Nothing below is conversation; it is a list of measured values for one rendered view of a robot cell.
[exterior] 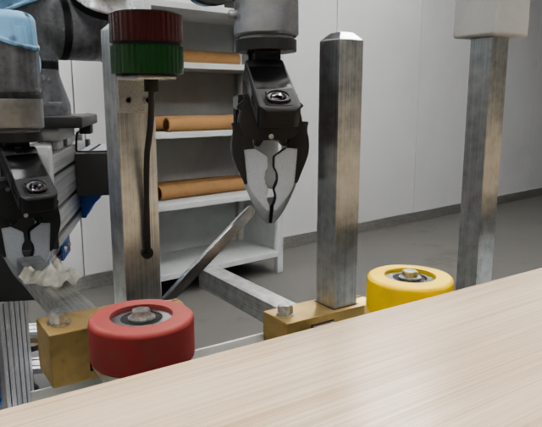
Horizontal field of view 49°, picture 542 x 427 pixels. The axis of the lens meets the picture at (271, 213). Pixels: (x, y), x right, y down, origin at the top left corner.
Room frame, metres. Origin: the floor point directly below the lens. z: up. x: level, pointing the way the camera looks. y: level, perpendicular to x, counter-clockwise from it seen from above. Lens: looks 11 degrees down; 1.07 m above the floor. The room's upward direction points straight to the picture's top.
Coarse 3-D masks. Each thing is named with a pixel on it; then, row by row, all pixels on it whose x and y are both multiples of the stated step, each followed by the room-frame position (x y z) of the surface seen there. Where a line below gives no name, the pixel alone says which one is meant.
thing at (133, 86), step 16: (128, 80) 0.53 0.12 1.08; (144, 80) 0.50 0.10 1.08; (128, 96) 0.53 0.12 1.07; (144, 96) 0.54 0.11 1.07; (128, 112) 0.53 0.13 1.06; (144, 112) 0.54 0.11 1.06; (144, 160) 0.53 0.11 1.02; (144, 176) 0.53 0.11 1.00; (144, 192) 0.53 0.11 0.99; (144, 208) 0.53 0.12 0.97; (144, 224) 0.54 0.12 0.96; (144, 256) 0.54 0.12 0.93
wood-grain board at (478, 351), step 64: (384, 320) 0.44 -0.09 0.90; (448, 320) 0.44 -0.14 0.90; (512, 320) 0.44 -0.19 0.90; (128, 384) 0.33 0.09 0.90; (192, 384) 0.33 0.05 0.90; (256, 384) 0.33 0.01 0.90; (320, 384) 0.33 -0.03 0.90; (384, 384) 0.33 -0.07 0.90; (448, 384) 0.33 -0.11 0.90; (512, 384) 0.33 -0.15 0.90
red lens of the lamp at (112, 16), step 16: (112, 16) 0.49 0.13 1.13; (128, 16) 0.48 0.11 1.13; (144, 16) 0.48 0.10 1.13; (160, 16) 0.49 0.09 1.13; (176, 16) 0.50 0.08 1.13; (112, 32) 0.49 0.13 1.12; (128, 32) 0.48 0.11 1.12; (144, 32) 0.48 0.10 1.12; (160, 32) 0.49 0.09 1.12; (176, 32) 0.50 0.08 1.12
